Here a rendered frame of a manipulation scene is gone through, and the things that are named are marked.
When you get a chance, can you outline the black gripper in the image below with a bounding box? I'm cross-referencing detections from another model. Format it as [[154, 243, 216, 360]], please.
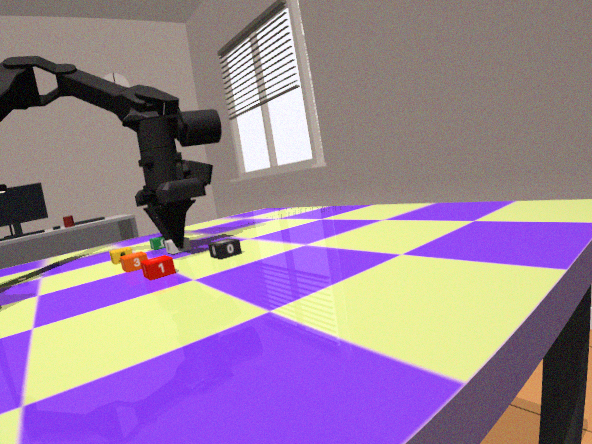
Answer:
[[135, 147, 206, 247]]

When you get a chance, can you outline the white block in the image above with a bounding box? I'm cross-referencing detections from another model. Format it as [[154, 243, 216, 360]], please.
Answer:
[[165, 237, 192, 254]]

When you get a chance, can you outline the orange block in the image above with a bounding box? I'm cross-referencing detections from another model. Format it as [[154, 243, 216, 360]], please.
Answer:
[[119, 252, 148, 272]]

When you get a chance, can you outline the yellow block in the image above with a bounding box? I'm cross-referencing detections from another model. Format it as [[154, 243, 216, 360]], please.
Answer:
[[109, 247, 132, 265]]

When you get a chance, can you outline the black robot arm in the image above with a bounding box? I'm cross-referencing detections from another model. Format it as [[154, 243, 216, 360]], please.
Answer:
[[0, 56, 222, 187]]

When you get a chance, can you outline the red block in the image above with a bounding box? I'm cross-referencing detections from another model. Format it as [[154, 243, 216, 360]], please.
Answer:
[[141, 255, 175, 281]]

